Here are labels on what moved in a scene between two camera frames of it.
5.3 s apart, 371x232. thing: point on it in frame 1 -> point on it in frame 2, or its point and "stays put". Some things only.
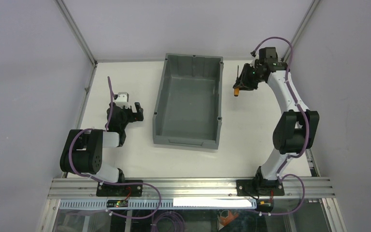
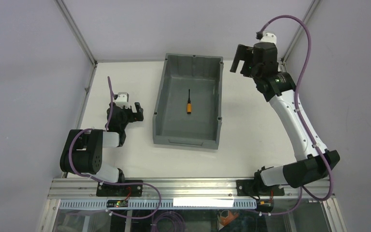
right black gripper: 245,79 -> 247,60
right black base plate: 259,187 stays put
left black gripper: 133,113 stays put
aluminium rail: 191,188 stays put
